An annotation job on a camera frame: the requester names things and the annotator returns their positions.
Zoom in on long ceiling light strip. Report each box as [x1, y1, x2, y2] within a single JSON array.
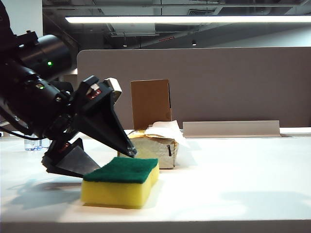
[[65, 16, 311, 24]]

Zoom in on yellow sponge green scouring top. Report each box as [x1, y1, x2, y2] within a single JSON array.
[[81, 156, 160, 209]]

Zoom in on clear water bottle purple label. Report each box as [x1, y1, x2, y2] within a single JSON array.
[[24, 134, 51, 151]]

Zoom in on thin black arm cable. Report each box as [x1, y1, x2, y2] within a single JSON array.
[[0, 125, 46, 141]]

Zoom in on long brown desk partition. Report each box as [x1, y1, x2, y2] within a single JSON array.
[[76, 47, 311, 131]]

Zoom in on white tissue sheet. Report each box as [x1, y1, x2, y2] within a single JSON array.
[[145, 120, 191, 149]]

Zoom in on beige cable tray lid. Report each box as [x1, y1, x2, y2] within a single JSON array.
[[182, 120, 281, 138]]

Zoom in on wide brown cardboard box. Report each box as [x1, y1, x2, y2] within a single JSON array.
[[130, 79, 173, 131]]

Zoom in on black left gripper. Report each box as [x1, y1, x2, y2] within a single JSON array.
[[41, 75, 138, 178]]

